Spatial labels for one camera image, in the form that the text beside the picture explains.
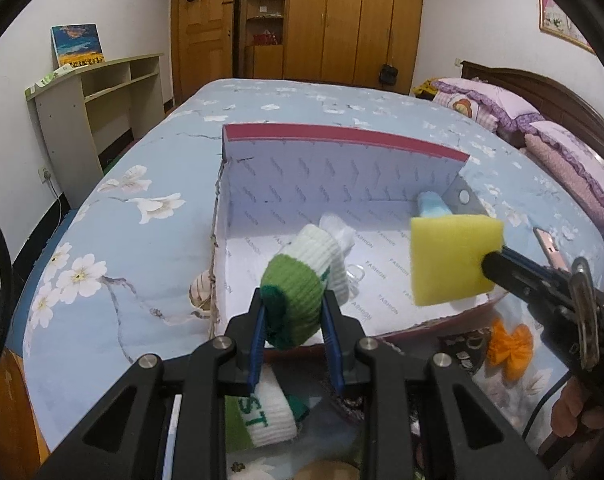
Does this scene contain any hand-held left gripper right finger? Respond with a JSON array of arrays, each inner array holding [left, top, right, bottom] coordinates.
[[319, 292, 550, 480]]

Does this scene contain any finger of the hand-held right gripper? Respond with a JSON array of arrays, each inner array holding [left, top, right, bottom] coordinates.
[[482, 249, 578, 321]]

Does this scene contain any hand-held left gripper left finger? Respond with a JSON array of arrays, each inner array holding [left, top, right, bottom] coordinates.
[[34, 287, 269, 480]]

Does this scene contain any green and white sock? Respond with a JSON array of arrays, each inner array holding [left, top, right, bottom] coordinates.
[[259, 225, 363, 352], [225, 366, 313, 448]]

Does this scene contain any yellow sponge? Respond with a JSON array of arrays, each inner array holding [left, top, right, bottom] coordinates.
[[411, 214, 505, 307]]

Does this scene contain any red cardboard box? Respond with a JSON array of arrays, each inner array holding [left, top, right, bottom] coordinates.
[[209, 122, 505, 356]]

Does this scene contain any person's right hand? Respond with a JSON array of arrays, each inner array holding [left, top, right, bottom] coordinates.
[[552, 385, 604, 442]]

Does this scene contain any pink smartphone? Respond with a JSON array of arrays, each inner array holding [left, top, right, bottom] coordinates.
[[533, 226, 569, 274]]

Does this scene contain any beige striped cloth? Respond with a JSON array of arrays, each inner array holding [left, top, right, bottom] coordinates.
[[189, 269, 219, 320]]

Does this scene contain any orange fabric bow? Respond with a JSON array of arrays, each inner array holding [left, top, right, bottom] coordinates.
[[486, 321, 534, 382]]

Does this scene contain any dark patterned cloth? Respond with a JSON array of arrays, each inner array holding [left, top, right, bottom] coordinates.
[[438, 327, 497, 377]]

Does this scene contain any white crumpled cloth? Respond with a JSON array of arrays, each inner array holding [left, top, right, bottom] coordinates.
[[319, 212, 359, 261]]

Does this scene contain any light blue rolled cloth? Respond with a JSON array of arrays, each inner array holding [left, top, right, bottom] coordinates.
[[416, 191, 454, 219]]

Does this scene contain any pink ruffled pillow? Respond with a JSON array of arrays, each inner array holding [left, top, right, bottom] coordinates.
[[524, 120, 604, 235]]

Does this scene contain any blue floral bed sheet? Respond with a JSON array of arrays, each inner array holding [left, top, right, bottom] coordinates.
[[6, 77, 604, 480]]

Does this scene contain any purple ruffled pillow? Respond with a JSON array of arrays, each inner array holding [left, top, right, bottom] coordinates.
[[432, 77, 544, 135]]

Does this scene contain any checked cartoon pillow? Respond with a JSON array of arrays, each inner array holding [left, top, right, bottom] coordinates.
[[447, 92, 499, 132]]

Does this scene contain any yellow and black cloth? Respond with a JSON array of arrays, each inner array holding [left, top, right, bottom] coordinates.
[[412, 79, 441, 102]]

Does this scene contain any beige shelf desk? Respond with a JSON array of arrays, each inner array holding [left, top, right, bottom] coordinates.
[[26, 53, 165, 211]]

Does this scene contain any wooden door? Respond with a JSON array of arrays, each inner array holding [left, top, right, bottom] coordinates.
[[171, 0, 239, 107]]

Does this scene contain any wooden wardrobe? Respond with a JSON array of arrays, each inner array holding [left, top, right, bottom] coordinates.
[[234, 0, 425, 95]]

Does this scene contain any green and white packet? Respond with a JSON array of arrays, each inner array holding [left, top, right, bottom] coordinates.
[[26, 65, 73, 94]]

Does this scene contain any blue and yellow painting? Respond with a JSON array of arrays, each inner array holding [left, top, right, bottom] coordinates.
[[50, 23, 106, 68]]

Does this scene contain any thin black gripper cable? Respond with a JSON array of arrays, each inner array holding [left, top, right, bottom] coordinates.
[[519, 374, 569, 437]]

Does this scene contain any framed wall picture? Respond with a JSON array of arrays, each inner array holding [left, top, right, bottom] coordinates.
[[538, 0, 598, 56]]

